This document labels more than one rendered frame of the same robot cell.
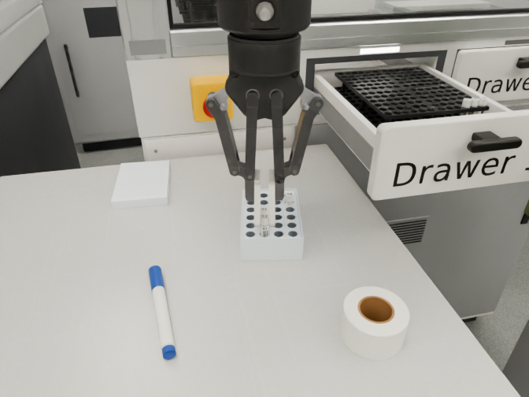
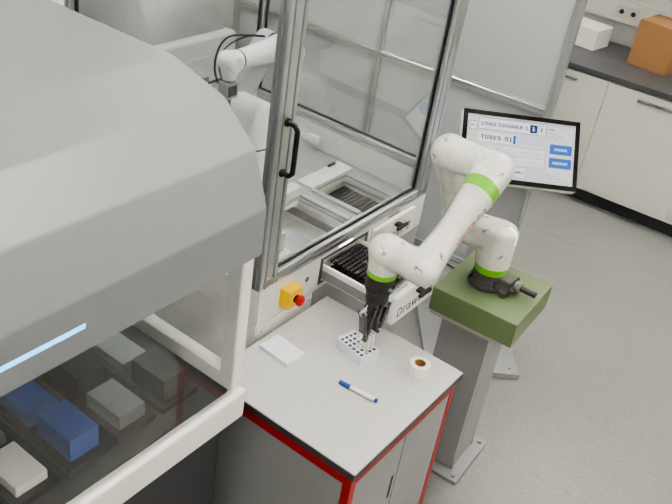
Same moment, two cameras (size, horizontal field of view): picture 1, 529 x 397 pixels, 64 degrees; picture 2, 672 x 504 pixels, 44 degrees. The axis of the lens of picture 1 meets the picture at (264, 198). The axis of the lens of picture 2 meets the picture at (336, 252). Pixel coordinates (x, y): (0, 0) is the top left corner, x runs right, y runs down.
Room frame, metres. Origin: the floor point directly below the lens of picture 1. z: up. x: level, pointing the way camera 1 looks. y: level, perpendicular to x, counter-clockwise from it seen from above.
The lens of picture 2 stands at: (-0.95, 1.63, 2.53)
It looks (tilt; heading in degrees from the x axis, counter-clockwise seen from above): 32 degrees down; 315
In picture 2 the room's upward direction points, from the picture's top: 9 degrees clockwise
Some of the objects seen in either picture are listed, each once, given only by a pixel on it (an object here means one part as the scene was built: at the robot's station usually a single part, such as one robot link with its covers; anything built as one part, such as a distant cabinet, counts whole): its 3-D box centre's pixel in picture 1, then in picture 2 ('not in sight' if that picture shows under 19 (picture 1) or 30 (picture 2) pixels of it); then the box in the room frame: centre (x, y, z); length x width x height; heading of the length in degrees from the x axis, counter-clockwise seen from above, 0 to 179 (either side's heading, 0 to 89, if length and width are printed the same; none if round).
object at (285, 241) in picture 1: (270, 222); (357, 347); (0.50, -0.01, 0.78); 0.12 x 0.08 x 0.04; 1
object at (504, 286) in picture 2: not in sight; (502, 281); (0.41, -0.62, 0.89); 0.26 x 0.15 x 0.06; 12
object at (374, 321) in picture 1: (373, 321); (419, 367); (0.31, -0.12, 0.78); 0.07 x 0.07 x 0.04
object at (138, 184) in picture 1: (142, 183); (282, 350); (0.63, 0.21, 0.77); 0.13 x 0.09 x 0.02; 9
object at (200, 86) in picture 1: (212, 98); (291, 295); (0.74, 0.10, 0.88); 0.07 x 0.05 x 0.07; 102
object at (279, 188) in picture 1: (286, 179); not in sight; (0.45, -0.03, 0.88); 0.03 x 0.01 x 0.05; 91
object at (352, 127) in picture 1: (398, 105); (365, 271); (0.74, -0.24, 0.86); 0.40 x 0.26 x 0.06; 12
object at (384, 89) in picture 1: (401, 105); (367, 271); (0.73, -0.25, 0.87); 0.22 x 0.18 x 0.06; 12
